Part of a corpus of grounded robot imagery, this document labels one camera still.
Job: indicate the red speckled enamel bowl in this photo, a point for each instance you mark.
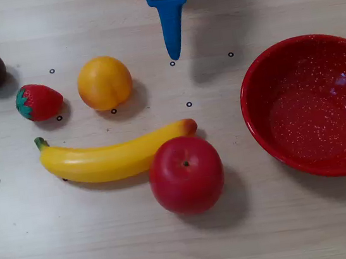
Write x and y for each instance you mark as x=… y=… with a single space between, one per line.
x=302 y=118

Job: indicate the orange toy peach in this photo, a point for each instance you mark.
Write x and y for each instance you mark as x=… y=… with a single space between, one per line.
x=104 y=82

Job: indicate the red toy strawberry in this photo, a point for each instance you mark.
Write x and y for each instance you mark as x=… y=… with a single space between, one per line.
x=43 y=102

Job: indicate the red toy apple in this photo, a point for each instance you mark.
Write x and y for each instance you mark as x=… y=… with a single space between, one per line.
x=186 y=182

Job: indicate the yellow toy banana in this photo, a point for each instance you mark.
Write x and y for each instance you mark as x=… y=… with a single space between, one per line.
x=101 y=164

